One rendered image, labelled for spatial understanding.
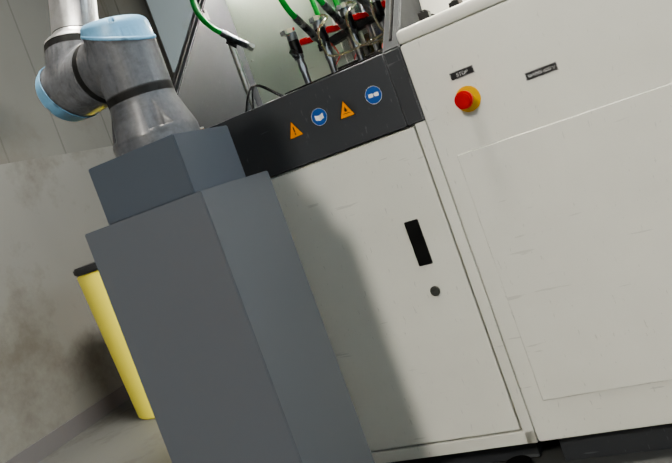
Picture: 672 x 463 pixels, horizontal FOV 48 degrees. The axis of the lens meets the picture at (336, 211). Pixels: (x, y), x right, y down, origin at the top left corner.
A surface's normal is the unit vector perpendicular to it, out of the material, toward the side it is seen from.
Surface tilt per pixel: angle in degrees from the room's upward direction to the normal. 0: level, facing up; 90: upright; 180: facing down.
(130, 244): 90
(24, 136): 90
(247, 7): 90
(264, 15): 90
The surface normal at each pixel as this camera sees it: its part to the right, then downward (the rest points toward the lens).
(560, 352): -0.42, 0.21
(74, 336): 0.87, -0.29
